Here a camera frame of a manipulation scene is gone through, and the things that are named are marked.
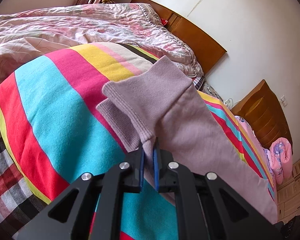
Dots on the white wall socket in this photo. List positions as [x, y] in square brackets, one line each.
[283, 101]

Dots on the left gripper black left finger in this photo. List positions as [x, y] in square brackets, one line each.
[91, 207]

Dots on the light wood wardrobe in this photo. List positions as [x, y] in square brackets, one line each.
[288, 196]

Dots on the pink bed sheet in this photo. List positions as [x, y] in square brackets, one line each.
[262, 151]

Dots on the bedside table with cloth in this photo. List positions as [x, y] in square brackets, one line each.
[208, 89]

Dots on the rainbow striped blanket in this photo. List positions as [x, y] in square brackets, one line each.
[54, 133]

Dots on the pink floral quilt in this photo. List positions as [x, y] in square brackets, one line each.
[27, 35]

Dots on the rolled pink floral duvet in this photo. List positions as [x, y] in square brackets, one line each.
[280, 159]

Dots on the white power strip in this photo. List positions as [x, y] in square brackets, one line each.
[228, 103]

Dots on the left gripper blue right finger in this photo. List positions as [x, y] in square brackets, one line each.
[207, 207]

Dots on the right wooden headboard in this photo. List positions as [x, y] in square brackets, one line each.
[263, 112]

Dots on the left wooden headboard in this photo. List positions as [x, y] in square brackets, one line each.
[207, 51]

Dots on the mauve sweatpants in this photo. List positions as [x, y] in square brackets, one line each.
[163, 105]

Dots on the wooden headboard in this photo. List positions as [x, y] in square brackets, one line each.
[263, 112]
[207, 51]

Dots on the red object at headboard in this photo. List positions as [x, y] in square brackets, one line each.
[164, 22]

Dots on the plaid checked bed sheet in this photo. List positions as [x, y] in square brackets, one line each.
[18, 205]

